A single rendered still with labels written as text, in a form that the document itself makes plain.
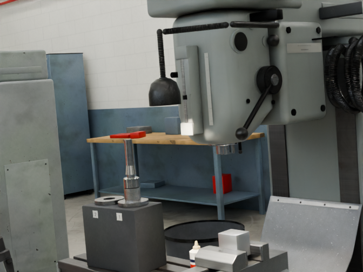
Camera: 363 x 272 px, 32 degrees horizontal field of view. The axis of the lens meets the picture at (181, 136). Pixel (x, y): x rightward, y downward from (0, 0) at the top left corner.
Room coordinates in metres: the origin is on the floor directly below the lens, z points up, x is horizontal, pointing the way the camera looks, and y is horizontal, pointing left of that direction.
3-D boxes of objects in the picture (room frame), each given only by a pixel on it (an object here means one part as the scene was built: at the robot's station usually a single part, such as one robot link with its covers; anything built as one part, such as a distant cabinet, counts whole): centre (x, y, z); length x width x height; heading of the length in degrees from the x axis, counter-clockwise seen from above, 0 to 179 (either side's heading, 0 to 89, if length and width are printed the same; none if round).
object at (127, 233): (1.86, 0.19, 1.03); 0.22 x 0.12 x 0.20; 50
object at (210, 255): (1.54, -0.07, 1.02); 0.12 x 0.06 x 0.04; 46
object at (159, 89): (1.43, 0.03, 1.45); 0.07 x 0.07 x 0.06
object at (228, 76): (1.59, -0.11, 1.47); 0.21 x 0.19 x 0.32; 44
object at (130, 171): (1.83, 0.16, 1.26); 0.03 x 0.03 x 0.11
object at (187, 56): (1.51, -0.03, 1.45); 0.04 x 0.04 x 0.21; 44
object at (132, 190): (1.83, 0.16, 1.16); 0.05 x 0.05 x 0.06
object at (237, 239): (1.58, -0.11, 1.05); 0.06 x 0.05 x 0.06; 46
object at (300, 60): (1.72, -0.25, 1.47); 0.24 x 0.19 x 0.26; 44
